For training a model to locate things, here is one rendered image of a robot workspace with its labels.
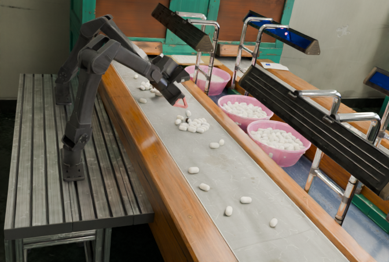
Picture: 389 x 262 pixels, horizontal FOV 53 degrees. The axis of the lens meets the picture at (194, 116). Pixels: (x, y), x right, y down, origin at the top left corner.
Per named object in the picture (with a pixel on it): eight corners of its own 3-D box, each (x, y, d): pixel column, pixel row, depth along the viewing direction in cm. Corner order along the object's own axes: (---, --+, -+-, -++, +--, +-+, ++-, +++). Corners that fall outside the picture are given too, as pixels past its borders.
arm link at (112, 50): (149, 62, 151) (91, 28, 127) (165, 70, 146) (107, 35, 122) (135, 90, 152) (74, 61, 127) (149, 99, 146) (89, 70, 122)
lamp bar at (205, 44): (195, 52, 157) (198, 34, 154) (150, 15, 207) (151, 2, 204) (213, 52, 160) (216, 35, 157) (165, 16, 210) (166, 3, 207)
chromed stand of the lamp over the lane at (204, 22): (173, 111, 190) (186, 19, 171) (160, 95, 206) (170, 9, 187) (208, 109, 198) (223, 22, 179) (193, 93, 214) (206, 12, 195)
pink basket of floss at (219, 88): (217, 102, 209) (220, 85, 205) (173, 88, 217) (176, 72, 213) (234, 88, 231) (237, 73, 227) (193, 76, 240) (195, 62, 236)
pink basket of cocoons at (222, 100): (245, 142, 172) (250, 123, 167) (203, 118, 188) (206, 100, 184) (279, 129, 189) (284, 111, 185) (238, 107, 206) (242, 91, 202)
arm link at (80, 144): (75, 122, 138) (60, 126, 134) (88, 133, 132) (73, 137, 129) (74, 138, 140) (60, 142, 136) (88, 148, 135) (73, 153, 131)
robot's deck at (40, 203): (4, 240, 108) (3, 229, 106) (19, 80, 207) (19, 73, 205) (281, 206, 140) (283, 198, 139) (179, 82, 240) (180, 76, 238)
